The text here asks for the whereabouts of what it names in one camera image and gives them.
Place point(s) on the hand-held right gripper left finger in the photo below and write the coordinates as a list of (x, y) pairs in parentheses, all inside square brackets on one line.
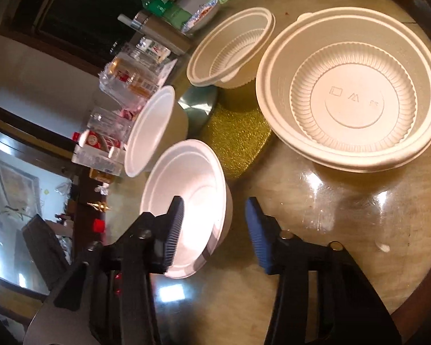
[(174, 233)]

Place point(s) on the pink snack packet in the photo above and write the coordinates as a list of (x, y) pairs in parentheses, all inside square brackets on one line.
[(127, 114)]

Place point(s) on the medium beige ribbed bowl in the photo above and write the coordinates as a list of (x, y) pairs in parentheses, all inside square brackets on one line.
[(230, 50)]

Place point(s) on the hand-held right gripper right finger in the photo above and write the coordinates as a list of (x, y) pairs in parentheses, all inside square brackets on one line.
[(258, 237)]

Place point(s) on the clear glass mug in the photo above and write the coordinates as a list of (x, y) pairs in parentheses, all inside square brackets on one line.
[(104, 122)]

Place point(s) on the red and white box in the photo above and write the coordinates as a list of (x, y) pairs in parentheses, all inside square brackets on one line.
[(93, 142)]

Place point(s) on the large beige ribbed bowl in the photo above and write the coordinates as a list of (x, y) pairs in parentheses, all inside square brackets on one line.
[(352, 97)]

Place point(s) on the green plastic bottle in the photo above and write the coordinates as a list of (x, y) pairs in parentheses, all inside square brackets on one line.
[(154, 1)]

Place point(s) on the clear plastic film roll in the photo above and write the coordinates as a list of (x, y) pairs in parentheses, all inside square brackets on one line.
[(127, 21)]

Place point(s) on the small red object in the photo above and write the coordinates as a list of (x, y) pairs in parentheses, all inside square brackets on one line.
[(98, 225)]

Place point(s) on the white foam bowl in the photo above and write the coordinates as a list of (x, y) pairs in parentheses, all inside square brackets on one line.
[(186, 187), (151, 133)]

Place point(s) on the glass liquor bottle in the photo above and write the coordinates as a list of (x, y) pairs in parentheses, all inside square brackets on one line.
[(140, 84)]

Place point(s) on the stainless steel thermos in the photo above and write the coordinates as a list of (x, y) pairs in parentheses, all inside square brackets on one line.
[(165, 36)]

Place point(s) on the blue patterned plate with food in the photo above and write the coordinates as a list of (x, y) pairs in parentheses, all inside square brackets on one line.
[(206, 14)]

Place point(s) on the silver round turntable disc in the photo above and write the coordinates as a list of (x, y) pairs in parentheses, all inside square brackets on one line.
[(197, 104)]

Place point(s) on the gold ornament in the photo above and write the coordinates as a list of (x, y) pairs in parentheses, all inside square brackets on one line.
[(100, 206)]

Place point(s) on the gold glitter round mat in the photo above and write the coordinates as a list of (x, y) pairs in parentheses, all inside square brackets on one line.
[(233, 133)]

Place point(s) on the dark window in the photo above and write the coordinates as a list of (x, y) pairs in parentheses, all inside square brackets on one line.
[(93, 7)]

